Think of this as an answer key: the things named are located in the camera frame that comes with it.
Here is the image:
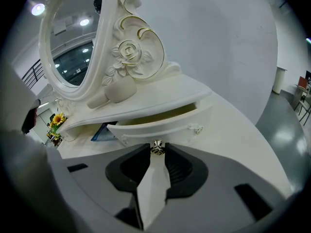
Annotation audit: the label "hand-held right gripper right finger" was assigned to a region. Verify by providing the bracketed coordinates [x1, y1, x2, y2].
[143, 142, 292, 233]

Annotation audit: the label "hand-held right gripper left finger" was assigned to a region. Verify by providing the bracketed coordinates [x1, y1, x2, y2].
[63, 143, 151, 233]

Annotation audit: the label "shiny metal fittings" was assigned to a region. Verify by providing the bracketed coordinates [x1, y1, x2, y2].
[150, 139, 167, 155]

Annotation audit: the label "white small drawer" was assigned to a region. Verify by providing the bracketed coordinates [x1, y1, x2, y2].
[106, 100, 212, 148]

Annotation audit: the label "yellow sunflower bouquet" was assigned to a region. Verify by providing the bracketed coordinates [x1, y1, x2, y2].
[47, 112, 67, 141]

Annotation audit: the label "grey chair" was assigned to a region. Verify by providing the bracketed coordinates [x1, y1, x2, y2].
[293, 95, 311, 126]

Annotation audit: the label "black railing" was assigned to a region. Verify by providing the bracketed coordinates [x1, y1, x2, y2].
[21, 59, 46, 90]

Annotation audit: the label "red board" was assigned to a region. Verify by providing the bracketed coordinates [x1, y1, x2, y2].
[298, 76, 310, 90]

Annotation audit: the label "round ceiling light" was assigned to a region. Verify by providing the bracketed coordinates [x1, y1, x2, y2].
[31, 3, 46, 16]

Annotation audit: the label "white cylindrical pedestal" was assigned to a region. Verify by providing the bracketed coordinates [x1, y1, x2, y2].
[272, 66, 288, 95]

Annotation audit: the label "oval mirror ornate white frame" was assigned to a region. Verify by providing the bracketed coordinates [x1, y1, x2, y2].
[38, 0, 182, 101]

